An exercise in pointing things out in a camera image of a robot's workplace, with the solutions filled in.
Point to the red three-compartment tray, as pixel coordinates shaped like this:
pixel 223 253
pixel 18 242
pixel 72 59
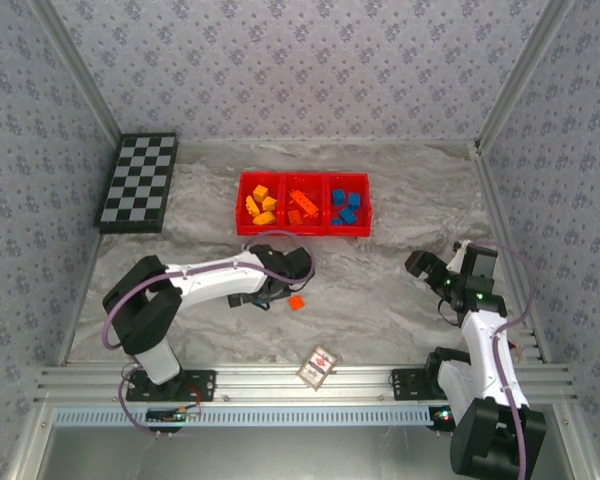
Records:
pixel 280 229

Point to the orange long lego brick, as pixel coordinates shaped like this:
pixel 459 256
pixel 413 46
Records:
pixel 302 200

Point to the yellow long lego brick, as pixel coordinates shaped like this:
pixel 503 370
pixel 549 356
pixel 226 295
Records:
pixel 265 218

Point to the playing card box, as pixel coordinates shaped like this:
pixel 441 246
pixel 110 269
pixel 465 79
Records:
pixel 317 369

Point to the yellow sloped lego brick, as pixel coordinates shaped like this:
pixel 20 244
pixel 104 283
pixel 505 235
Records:
pixel 270 203

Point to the aluminium front rail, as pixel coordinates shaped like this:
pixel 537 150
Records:
pixel 260 382

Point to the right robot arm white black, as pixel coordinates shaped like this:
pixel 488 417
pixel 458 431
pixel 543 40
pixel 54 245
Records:
pixel 485 360

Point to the yellow square lego brick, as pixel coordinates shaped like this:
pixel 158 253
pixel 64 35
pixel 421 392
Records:
pixel 261 192

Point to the orange small square lego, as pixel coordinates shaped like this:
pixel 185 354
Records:
pixel 296 303

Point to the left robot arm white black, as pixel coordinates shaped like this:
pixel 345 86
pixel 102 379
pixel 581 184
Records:
pixel 205 285

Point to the aluminium side rail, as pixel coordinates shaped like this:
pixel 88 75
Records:
pixel 510 250
pixel 82 300

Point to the black grey chessboard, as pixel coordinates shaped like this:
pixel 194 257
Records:
pixel 135 185

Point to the aluminium corner post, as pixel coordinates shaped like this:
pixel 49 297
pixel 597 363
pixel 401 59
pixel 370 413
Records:
pixel 522 75
pixel 77 75

